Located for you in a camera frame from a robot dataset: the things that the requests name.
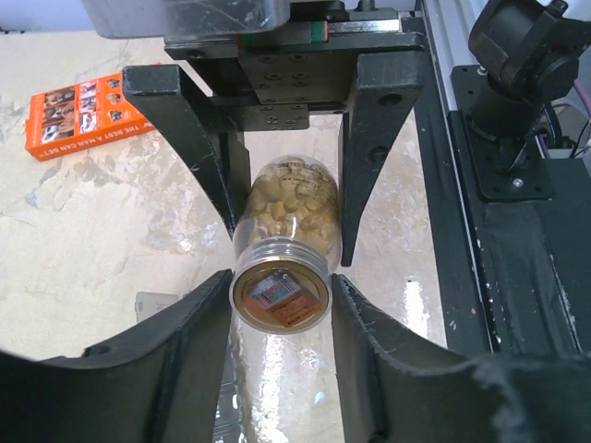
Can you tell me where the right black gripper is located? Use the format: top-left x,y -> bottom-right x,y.
83,1 -> 429,267

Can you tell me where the orange cardboard box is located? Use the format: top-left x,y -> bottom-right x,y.
24,72 -> 154,162

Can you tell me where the gold bottle cap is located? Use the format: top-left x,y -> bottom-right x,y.
229,237 -> 332,335

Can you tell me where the black base frame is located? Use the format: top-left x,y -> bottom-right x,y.
416,1 -> 590,355

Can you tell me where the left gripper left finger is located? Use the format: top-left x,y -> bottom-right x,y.
1,269 -> 232,442

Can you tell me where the grey weekly pill organizer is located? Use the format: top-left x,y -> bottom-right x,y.
150,289 -> 247,442

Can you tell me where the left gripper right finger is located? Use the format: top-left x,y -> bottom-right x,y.
332,275 -> 590,442

